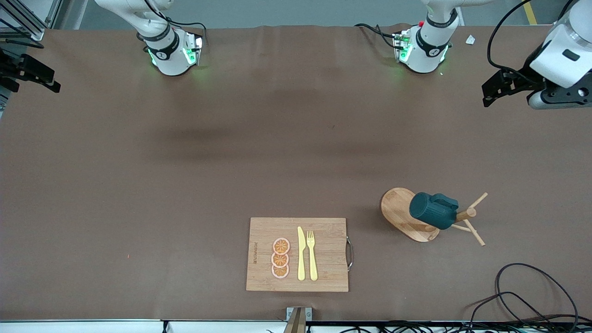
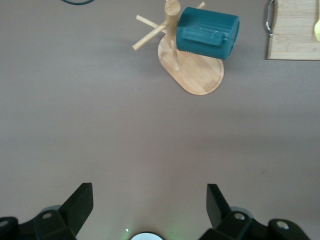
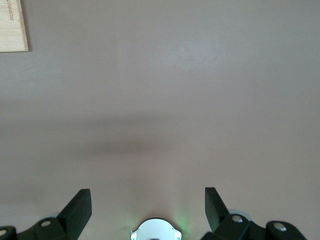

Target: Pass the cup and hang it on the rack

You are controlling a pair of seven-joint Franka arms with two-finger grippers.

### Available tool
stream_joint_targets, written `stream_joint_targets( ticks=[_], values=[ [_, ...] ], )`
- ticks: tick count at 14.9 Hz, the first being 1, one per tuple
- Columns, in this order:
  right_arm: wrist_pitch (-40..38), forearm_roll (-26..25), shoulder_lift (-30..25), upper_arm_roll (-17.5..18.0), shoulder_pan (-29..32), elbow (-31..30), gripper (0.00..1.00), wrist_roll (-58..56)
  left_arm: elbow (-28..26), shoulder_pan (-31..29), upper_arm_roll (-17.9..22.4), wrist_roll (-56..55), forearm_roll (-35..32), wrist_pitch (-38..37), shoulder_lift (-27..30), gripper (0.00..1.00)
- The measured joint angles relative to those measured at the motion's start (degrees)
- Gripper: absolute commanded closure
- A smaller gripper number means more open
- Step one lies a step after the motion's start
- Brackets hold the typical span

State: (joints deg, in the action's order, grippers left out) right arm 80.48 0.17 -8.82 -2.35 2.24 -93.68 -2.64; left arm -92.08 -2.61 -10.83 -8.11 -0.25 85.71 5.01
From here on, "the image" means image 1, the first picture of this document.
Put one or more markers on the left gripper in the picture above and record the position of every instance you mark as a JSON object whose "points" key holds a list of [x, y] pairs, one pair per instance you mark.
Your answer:
{"points": [[521, 78]]}

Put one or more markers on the dark green mug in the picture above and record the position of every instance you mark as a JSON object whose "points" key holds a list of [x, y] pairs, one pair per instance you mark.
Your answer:
{"points": [[432, 212]]}

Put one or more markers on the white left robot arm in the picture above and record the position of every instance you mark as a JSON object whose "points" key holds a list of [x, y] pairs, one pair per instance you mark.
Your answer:
{"points": [[434, 41]]}

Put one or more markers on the wooden mug rack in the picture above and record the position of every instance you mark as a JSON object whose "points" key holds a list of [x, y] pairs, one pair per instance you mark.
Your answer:
{"points": [[397, 212]]}

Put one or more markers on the small white paper scrap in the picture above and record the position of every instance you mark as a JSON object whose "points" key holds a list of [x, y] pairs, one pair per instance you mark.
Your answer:
{"points": [[471, 40]]}

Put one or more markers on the brown table cover mat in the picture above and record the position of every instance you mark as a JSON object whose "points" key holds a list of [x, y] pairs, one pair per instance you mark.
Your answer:
{"points": [[296, 115]]}

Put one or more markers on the wooden cutting board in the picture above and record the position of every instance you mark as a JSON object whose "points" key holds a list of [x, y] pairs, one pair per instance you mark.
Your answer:
{"points": [[323, 231]]}

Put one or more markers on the yellow plastic fork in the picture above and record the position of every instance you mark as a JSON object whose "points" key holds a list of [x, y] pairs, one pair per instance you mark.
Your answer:
{"points": [[313, 263]]}

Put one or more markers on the yellow plastic knife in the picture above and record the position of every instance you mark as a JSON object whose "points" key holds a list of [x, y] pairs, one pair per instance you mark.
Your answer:
{"points": [[301, 259]]}

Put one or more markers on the orange slice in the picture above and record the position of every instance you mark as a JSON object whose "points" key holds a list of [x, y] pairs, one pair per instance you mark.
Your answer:
{"points": [[281, 246]]}

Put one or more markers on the aluminium frame profile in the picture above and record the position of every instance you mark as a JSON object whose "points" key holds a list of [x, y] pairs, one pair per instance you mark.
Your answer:
{"points": [[37, 34]]}

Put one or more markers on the metal bracket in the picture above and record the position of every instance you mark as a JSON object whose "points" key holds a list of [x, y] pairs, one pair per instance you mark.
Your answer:
{"points": [[298, 319]]}

